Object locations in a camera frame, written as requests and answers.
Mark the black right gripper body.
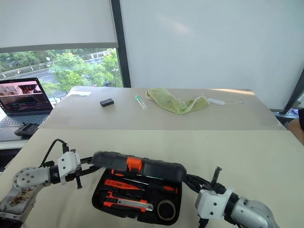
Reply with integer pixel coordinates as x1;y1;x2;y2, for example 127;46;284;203
201;166;227;195

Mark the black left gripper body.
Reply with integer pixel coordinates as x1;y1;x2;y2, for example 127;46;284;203
65;159;96;190

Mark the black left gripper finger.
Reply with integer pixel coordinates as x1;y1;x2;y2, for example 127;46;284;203
79;155;95;165
82;165;105;176

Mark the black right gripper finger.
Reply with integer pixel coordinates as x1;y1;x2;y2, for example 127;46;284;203
186;174;211;186
187;180;204;192

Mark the black orange screwdriver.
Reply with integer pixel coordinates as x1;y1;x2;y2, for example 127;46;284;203
152;183;179;194
111;169;151;186

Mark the orange voltage tester pen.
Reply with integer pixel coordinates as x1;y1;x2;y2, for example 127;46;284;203
104;179;146;191

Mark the black tool case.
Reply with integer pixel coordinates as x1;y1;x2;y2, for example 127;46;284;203
91;151;187;226

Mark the black electrical tape roll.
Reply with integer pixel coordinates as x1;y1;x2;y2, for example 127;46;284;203
156;199;177;220

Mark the black orange utility knife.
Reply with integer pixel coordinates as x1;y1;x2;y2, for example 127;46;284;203
103;190;154;212

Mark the small black box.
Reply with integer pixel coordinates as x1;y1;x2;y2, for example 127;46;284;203
99;97;115;108

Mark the white paper sheet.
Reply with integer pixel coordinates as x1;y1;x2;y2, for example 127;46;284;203
67;89;92;98

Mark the black handheld controller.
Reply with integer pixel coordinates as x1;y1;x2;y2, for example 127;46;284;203
14;123;39;137

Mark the white side desk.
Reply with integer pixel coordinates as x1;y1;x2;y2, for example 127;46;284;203
0;138;29;151

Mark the clear tube green cap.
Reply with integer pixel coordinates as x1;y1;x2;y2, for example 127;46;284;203
134;95;149;111

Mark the green towel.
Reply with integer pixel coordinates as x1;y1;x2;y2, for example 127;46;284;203
145;87;210;115

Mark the open laptop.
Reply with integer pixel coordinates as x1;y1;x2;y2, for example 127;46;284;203
0;77;54;129

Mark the white roller blind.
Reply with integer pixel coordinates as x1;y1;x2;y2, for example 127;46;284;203
0;0;119;54

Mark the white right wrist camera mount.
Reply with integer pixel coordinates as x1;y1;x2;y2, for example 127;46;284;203
195;186;235;219

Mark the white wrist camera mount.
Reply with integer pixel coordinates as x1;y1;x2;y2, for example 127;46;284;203
195;186;235;219
57;151;82;186

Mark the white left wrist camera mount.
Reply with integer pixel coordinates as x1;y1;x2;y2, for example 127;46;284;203
57;151;82;186

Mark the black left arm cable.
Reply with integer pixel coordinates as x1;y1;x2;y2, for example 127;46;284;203
38;138;70;168

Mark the dark window frame post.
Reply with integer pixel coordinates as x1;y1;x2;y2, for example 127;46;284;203
111;0;132;88

